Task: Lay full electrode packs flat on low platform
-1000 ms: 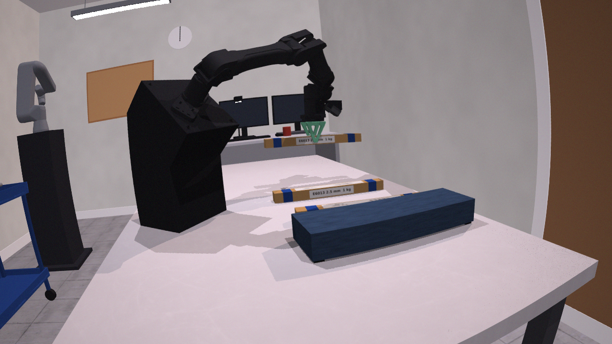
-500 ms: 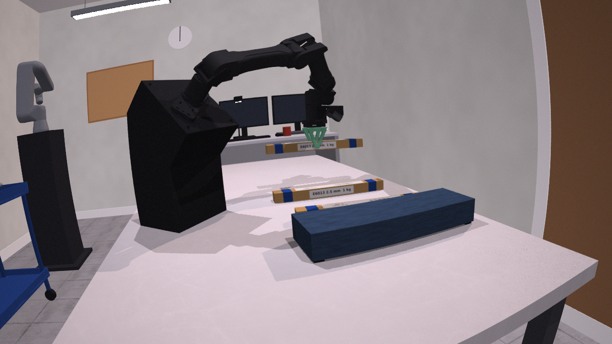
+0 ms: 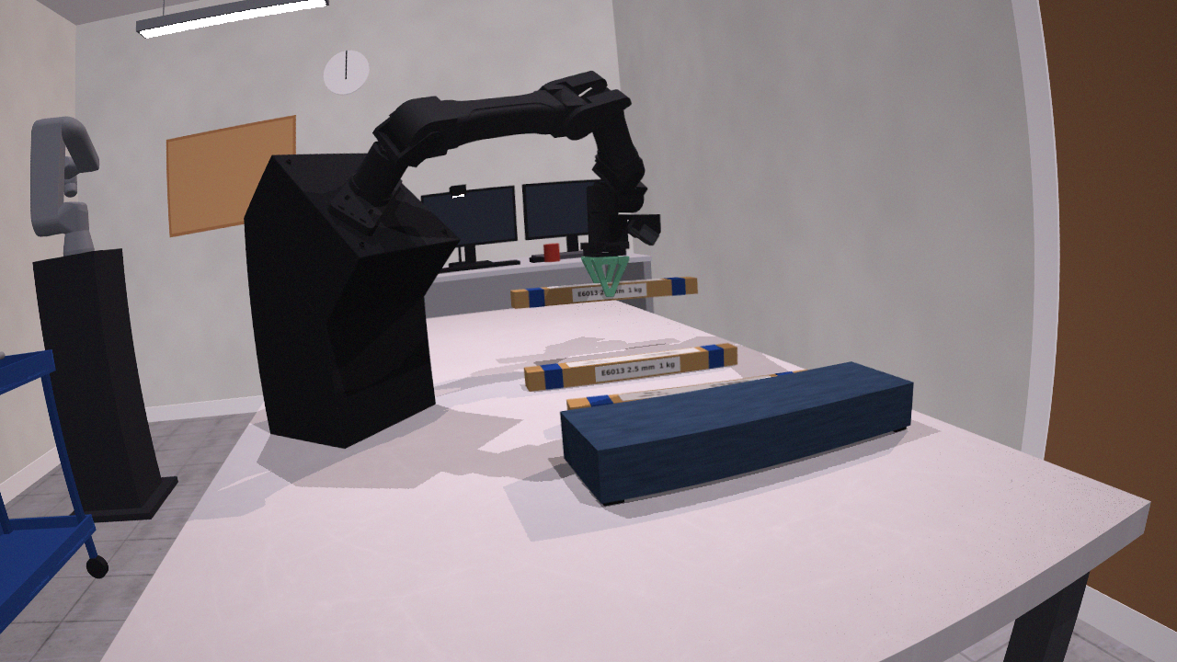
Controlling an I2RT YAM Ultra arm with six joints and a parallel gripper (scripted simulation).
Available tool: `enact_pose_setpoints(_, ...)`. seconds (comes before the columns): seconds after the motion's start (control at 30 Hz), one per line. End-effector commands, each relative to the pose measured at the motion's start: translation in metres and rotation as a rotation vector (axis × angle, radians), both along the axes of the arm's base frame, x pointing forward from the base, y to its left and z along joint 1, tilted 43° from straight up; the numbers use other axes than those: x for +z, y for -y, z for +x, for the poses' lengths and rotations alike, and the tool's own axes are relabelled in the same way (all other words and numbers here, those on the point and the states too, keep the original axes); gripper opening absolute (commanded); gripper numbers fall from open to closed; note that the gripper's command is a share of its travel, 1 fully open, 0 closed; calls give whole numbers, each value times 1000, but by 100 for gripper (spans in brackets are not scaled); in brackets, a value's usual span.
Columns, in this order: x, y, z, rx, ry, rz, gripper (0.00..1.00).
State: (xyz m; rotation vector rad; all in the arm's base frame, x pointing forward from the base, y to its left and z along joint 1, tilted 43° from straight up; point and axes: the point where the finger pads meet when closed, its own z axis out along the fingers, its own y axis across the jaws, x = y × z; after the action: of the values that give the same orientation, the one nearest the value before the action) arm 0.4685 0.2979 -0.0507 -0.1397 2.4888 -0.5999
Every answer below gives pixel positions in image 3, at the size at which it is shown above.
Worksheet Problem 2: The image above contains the tan box with white label and blue band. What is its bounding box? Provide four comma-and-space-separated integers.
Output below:
566, 371, 798, 410

